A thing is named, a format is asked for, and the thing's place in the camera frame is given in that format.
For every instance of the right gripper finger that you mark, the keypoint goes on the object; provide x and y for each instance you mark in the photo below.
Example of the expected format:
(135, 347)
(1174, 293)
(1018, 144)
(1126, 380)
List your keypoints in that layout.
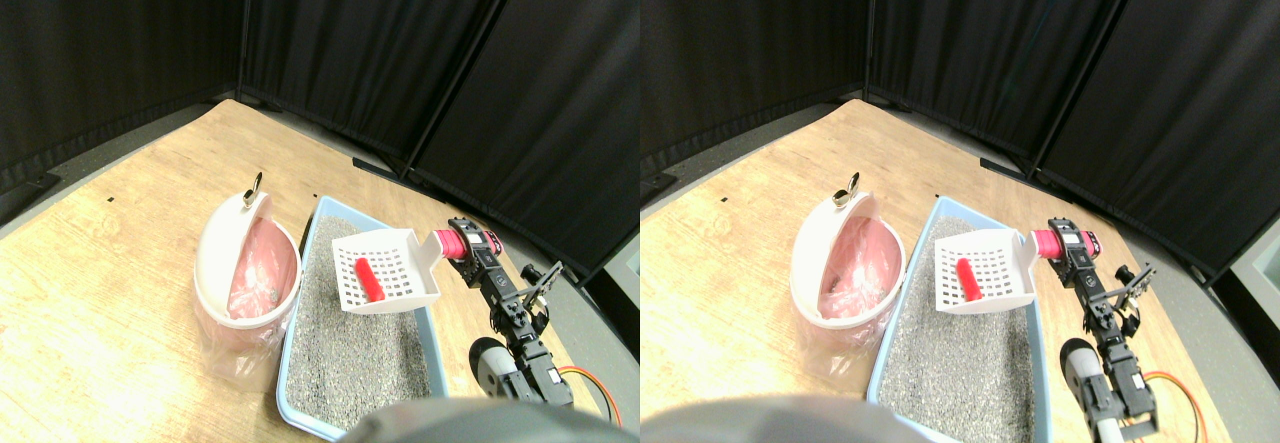
(478, 241)
(1078, 241)

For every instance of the red lump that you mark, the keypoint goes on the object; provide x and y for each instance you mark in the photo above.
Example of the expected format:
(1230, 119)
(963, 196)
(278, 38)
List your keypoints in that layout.
(369, 280)
(969, 280)

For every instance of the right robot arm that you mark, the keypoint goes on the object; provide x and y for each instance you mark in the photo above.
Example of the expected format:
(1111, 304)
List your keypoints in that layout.
(520, 348)
(1115, 363)

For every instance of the black curtain stand foot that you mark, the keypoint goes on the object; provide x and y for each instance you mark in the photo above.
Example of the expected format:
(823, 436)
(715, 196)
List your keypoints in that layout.
(395, 172)
(1020, 172)

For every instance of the blue litter tray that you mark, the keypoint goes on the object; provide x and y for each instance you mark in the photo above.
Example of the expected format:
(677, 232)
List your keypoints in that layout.
(950, 363)
(350, 363)

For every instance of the white bin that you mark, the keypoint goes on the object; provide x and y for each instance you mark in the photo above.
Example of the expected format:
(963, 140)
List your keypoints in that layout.
(215, 253)
(812, 253)

